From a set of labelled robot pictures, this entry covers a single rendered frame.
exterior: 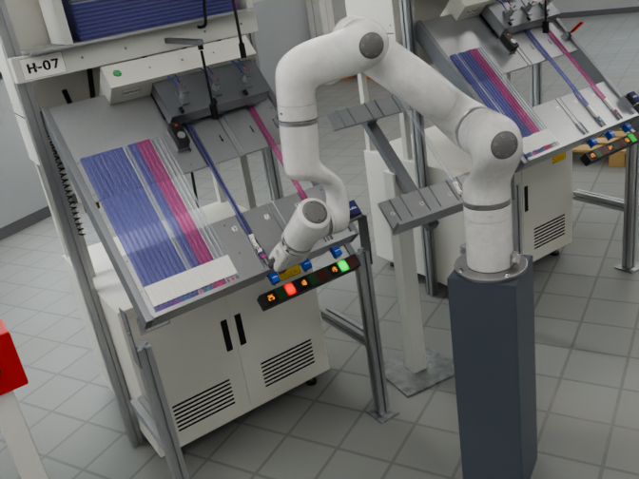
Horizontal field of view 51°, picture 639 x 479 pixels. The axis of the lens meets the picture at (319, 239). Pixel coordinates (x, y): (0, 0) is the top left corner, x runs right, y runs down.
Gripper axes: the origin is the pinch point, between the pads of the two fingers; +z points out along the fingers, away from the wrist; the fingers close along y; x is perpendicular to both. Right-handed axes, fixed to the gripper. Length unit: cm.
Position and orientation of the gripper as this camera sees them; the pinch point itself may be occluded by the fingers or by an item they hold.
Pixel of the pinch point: (280, 266)
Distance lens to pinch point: 186.4
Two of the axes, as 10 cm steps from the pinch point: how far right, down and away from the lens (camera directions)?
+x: -4.9, -8.3, 2.6
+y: 8.2, -3.3, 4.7
